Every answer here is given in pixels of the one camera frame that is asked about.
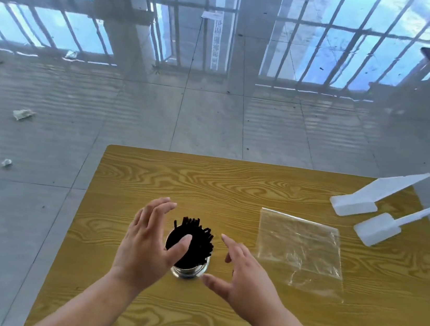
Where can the person's right hand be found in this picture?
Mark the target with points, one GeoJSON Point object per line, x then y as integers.
{"type": "Point", "coordinates": [250, 288]}

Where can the person's left hand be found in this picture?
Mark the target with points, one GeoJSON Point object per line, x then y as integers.
{"type": "Point", "coordinates": [142, 250]}

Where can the steel cylindrical holder cup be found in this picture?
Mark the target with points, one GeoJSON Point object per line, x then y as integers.
{"type": "Point", "coordinates": [188, 272]}

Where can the bundle of black straws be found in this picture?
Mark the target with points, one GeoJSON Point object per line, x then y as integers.
{"type": "Point", "coordinates": [198, 245]}

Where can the clear plastic bag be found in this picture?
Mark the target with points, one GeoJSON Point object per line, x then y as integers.
{"type": "Point", "coordinates": [298, 247]}

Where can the wide white plastic sign holder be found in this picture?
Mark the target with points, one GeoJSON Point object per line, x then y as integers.
{"type": "Point", "coordinates": [355, 207]}

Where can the narrow white plastic sign holder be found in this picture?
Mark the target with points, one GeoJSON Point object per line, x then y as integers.
{"type": "Point", "coordinates": [376, 229]}

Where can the small crumpled white scrap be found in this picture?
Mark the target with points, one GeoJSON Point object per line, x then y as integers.
{"type": "Point", "coordinates": [7, 163]}

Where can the large crumpled clear plastic scrap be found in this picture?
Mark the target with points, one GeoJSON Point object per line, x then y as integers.
{"type": "Point", "coordinates": [23, 114]}

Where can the flat clear plastic scrap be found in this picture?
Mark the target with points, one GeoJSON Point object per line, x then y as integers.
{"type": "Point", "coordinates": [71, 54]}

